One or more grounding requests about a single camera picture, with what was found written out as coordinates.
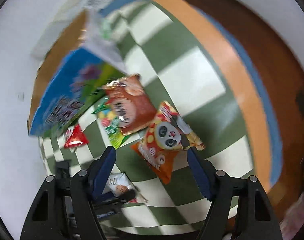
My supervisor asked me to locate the white cookie packet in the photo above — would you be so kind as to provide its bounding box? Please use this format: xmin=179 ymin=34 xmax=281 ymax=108
xmin=103 ymin=172 xmax=148 ymax=203

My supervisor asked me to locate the blue printed cardboard box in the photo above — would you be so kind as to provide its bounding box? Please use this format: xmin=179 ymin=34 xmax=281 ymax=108
xmin=28 ymin=0 xmax=128 ymax=137

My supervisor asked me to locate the brown snack packet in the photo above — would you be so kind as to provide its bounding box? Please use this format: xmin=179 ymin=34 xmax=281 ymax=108
xmin=102 ymin=74 xmax=157 ymax=135

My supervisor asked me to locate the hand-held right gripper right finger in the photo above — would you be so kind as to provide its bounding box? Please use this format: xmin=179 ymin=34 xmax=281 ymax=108
xmin=187 ymin=149 xmax=284 ymax=240

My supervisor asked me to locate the colourful candy bag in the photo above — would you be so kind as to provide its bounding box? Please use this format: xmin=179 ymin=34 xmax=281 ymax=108
xmin=92 ymin=96 xmax=130 ymax=149

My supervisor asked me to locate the green white checkered mat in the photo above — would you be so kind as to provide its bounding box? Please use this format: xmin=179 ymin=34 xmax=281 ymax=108
xmin=39 ymin=0 xmax=272 ymax=234

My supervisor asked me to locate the orange panda snack packet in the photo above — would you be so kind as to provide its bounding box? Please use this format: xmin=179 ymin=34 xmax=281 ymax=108
xmin=130 ymin=101 xmax=206 ymax=184

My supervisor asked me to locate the red triangular snack packet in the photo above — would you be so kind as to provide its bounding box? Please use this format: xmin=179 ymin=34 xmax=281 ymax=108
xmin=64 ymin=124 xmax=89 ymax=153

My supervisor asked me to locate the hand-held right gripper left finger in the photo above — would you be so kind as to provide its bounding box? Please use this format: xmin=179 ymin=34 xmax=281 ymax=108
xmin=20 ymin=146 xmax=117 ymax=240

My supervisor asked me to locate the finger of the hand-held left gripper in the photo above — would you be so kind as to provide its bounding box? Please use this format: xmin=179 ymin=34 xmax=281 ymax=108
xmin=93 ymin=189 xmax=137 ymax=220

